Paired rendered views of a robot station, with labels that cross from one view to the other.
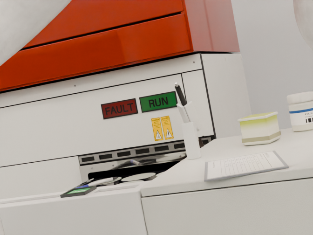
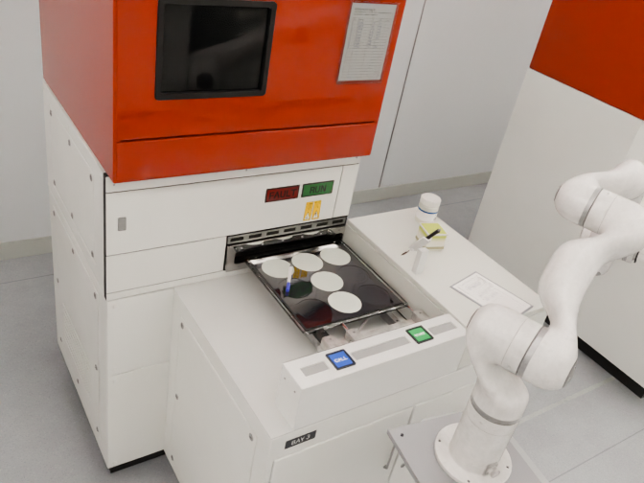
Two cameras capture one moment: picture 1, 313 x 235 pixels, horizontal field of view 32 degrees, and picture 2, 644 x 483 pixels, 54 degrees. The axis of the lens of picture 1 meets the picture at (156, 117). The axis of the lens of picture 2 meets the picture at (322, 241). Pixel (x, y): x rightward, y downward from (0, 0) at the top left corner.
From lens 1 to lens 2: 1.86 m
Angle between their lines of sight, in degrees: 61
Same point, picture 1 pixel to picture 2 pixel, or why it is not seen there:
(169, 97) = (328, 185)
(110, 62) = (303, 158)
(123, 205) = (459, 342)
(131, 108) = (293, 194)
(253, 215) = not seen: hidden behind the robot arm
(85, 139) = (239, 220)
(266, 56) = not seen: hidden behind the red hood
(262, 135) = (440, 245)
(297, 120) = (429, 218)
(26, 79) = (210, 167)
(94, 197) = (446, 342)
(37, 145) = (185, 227)
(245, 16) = not seen: outside the picture
